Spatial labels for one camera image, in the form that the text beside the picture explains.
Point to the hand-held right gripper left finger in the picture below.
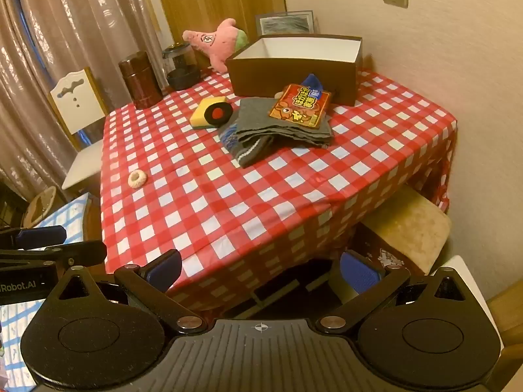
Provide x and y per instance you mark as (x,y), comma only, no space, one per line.
(165,270)

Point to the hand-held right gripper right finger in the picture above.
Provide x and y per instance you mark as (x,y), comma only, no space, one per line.
(359,273)

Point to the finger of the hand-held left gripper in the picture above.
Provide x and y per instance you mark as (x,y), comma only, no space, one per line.
(41,235)
(77,253)

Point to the cream hair scrunchie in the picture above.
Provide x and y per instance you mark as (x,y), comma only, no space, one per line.
(130,180)

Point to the striped grey blue sock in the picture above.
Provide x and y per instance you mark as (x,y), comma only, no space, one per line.
(249,151)

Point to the yellow sponge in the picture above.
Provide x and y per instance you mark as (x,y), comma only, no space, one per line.
(204,110)

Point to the red snack packet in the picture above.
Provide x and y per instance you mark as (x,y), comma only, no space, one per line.
(300,106)

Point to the blue checked cloth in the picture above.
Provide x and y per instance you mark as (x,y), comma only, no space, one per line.
(69,216)

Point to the beige cushioned stool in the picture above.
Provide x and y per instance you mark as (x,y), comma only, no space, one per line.
(408,224)

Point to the red checked tablecloth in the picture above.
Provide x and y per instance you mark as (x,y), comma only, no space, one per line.
(245,196)

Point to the white wooden chair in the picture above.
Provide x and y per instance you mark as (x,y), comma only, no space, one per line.
(77,102)

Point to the brown wooden canister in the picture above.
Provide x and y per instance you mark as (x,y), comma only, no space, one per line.
(141,81)

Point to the glass jar with dark contents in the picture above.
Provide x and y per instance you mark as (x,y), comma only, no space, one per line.
(184,77)

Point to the beige sheer curtain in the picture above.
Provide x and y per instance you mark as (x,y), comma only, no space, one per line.
(61,28)

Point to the pink starfish plush toy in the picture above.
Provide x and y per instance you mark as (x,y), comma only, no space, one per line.
(220,41)

